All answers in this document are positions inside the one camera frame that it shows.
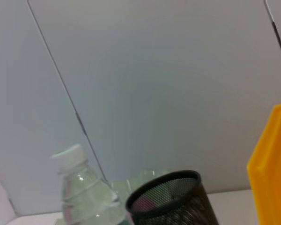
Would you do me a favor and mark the pink toy peach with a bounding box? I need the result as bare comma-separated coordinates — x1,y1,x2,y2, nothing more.
133,196,155,212

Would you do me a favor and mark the clear green-label water bottle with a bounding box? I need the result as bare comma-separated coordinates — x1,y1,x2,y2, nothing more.
49,144,130,225

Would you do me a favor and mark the translucent green fruit bowl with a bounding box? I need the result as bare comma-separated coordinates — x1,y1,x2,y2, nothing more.
56,168,172,225

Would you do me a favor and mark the black mesh pen holder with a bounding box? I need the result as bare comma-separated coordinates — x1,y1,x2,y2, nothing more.
125,170,220,225

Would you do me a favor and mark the yellow plastic bin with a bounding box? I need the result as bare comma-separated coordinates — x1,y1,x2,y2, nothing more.
246,102,281,225

